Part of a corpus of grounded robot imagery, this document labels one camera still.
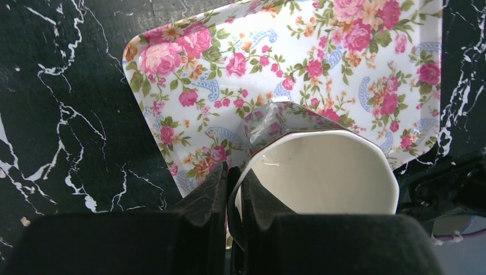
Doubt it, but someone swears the floral rectangular tray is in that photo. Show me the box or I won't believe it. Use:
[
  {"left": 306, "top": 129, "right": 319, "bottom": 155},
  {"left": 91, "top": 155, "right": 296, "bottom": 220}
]
[{"left": 123, "top": 1, "right": 442, "bottom": 196}]

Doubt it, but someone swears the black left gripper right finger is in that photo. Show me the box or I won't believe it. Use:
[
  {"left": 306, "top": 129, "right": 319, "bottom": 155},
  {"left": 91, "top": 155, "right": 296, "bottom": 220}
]
[{"left": 241, "top": 172, "right": 444, "bottom": 274}]

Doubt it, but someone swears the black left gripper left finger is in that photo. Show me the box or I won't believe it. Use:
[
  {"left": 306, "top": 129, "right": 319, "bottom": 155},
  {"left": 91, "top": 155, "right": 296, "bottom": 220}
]
[{"left": 3, "top": 162, "right": 228, "bottom": 274}]

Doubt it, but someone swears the black mug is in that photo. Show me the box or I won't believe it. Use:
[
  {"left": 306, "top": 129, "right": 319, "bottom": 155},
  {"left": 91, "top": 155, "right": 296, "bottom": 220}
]
[{"left": 228, "top": 101, "right": 399, "bottom": 245}]

